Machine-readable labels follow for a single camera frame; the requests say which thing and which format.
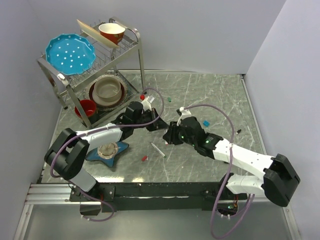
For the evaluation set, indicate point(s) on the blue star shaped dish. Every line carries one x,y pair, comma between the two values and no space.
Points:
92,155

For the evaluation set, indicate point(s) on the red cup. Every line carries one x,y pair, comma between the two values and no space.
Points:
90,108

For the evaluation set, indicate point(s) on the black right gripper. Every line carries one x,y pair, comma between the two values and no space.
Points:
171,136

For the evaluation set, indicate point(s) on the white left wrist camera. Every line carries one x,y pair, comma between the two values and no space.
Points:
147,102

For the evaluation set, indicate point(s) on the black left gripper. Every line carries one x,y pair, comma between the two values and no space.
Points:
159,124

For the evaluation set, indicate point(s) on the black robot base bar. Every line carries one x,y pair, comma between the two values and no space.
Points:
113,197

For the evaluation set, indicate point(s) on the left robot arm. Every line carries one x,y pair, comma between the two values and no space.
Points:
67,154

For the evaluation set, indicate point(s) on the beige rectangular plate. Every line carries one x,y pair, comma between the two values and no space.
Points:
96,35

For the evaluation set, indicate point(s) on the red and white bowl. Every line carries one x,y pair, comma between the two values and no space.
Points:
112,31

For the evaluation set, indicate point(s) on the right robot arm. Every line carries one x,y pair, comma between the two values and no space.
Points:
271,176

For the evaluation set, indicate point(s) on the aluminium rail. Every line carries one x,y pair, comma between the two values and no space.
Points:
48,194

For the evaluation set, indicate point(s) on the white marker with green tip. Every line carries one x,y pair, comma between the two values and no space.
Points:
158,150

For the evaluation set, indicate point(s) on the blue pen cap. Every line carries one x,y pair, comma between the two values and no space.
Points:
206,123

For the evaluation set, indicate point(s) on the small glass bowl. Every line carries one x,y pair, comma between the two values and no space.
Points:
107,151

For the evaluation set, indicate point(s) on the blue polka dot plate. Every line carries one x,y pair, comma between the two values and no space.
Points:
70,54

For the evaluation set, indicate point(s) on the beige bowl on rack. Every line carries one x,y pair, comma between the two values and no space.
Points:
108,88

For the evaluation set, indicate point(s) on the metal dish rack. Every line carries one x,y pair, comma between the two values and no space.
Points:
68,88

